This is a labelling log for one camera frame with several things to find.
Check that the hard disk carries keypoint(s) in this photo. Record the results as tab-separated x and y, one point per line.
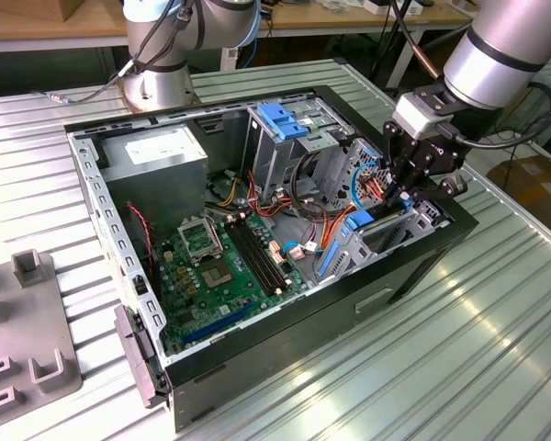
359	219

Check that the CPU socket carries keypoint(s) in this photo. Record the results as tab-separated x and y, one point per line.
217	274

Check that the grey Dell power supply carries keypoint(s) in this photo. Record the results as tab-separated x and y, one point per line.
156	184

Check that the wooden desk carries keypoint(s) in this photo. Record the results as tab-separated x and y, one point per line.
27	27

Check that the large brown cardboard box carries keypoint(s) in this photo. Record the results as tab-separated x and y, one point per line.
532	184

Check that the metal optical drive cage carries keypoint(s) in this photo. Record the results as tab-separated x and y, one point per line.
275	161

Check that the grey parts rack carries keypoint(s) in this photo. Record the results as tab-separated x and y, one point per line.
32	321

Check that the blue expansion slot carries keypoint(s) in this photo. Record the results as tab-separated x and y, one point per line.
216	324

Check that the black RAM slot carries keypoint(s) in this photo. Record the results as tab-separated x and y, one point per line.
251	259
262	255

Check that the green motherboard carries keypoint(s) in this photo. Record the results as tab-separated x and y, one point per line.
220	298

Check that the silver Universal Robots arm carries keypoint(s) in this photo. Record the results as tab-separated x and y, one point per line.
500	59

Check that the blue plastic drive latch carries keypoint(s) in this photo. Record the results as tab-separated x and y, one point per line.
282	121

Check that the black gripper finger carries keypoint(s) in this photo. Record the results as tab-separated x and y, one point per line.
392	147
447	187

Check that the grey wrist camera housing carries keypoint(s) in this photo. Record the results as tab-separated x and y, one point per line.
418	115

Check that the metal disk bay cage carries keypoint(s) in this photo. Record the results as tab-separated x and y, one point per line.
422	220

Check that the black open PC case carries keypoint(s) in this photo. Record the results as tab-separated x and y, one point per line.
303	331

